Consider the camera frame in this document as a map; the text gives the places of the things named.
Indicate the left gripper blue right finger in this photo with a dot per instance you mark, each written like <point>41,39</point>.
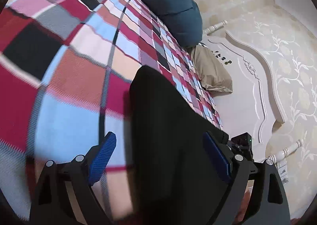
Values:
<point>254,193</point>

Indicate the plaid checkered bed sheet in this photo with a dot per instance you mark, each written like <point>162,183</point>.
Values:
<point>66,69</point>

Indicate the black pants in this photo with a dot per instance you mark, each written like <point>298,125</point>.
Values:
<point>174,178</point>

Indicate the blue pillow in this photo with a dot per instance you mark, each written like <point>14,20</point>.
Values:
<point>181,17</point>

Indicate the white carved headboard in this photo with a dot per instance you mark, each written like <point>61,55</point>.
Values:
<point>254,106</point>

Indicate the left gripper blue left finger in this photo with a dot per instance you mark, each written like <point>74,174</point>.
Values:
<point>51,204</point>

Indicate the beige pillow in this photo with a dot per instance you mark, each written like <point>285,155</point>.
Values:
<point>212,74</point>

